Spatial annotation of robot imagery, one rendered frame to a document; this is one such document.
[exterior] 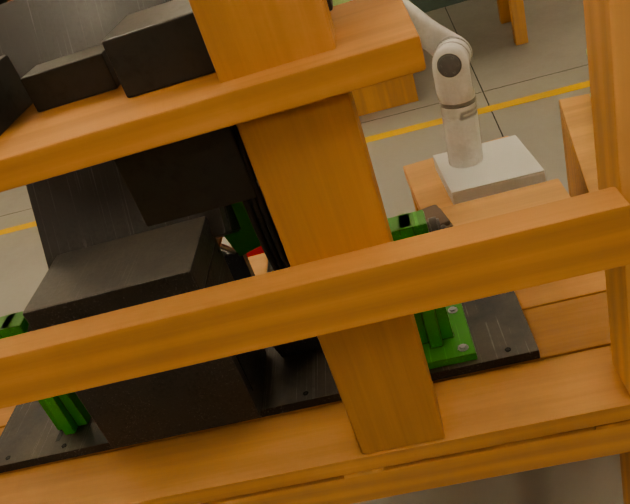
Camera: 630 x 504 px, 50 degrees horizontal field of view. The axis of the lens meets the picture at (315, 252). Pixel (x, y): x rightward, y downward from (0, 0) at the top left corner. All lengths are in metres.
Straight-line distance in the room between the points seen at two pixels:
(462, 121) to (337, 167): 0.99
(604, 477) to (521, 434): 1.04
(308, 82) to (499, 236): 0.30
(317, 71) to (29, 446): 1.04
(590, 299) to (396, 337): 0.49
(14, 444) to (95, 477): 0.24
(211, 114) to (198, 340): 0.32
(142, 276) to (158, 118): 0.39
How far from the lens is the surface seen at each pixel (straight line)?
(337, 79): 0.75
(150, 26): 0.85
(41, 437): 1.52
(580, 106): 2.32
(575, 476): 2.19
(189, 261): 1.10
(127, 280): 1.13
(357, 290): 0.87
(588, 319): 1.32
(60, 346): 1.00
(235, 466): 1.24
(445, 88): 1.77
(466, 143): 1.82
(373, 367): 1.03
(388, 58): 0.75
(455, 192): 1.75
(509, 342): 1.26
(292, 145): 0.83
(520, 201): 1.64
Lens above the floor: 1.75
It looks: 31 degrees down
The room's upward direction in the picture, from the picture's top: 20 degrees counter-clockwise
